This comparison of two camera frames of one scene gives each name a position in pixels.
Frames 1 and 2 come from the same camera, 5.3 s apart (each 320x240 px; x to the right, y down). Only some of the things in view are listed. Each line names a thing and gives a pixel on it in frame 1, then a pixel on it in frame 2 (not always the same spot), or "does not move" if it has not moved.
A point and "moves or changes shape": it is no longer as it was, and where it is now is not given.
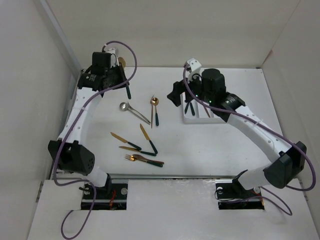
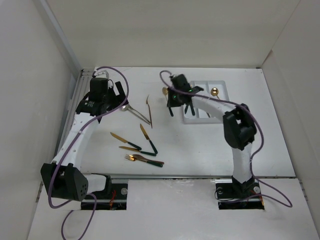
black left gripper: [119, 68] to [117, 99]
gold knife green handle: [137, 150] does not move
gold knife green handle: [147, 138] does not move
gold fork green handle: [192, 109] does not move
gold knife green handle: [124, 140] does not move
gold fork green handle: [132, 158] does not move
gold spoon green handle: [155, 101] to [165, 91]
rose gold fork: [151, 101] moves or changes shape
